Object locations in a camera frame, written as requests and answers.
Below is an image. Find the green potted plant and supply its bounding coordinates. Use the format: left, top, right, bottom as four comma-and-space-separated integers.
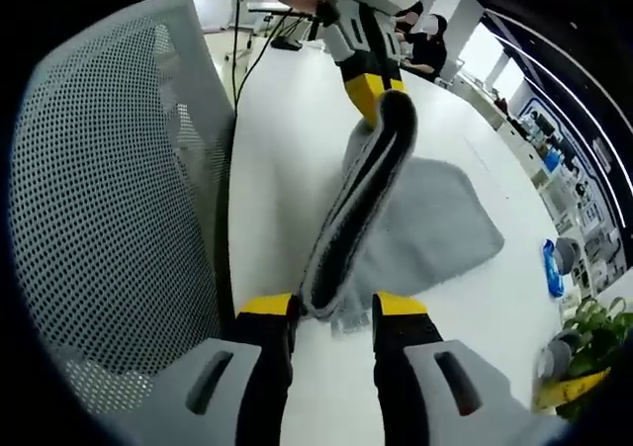
561, 297, 633, 384

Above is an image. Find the black cable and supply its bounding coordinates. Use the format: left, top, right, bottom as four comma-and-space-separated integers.
229, 0, 244, 116
234, 13, 320, 116

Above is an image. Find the white cabinet row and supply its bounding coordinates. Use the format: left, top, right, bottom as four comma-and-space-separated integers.
459, 69, 629, 289

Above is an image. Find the grey mesh office chair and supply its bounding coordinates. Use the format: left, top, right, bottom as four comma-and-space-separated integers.
7, 0, 239, 417

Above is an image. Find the blue plastic packet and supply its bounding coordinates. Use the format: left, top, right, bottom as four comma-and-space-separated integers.
541, 237, 568, 297

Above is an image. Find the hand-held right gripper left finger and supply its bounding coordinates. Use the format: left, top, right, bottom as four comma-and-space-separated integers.
88, 291, 301, 446

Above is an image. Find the white pillar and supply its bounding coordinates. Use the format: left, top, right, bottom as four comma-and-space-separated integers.
437, 0, 485, 84

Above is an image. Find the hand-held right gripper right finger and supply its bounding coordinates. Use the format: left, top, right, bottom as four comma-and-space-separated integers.
371, 290, 575, 446

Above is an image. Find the white table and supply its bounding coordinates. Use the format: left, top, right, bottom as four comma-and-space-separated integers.
225, 35, 570, 446

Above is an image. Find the grey towel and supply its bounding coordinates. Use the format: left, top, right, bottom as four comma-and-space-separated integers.
298, 89, 506, 337

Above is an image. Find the grey curved object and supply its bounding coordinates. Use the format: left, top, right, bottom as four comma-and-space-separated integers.
553, 236, 583, 275
536, 330, 586, 381

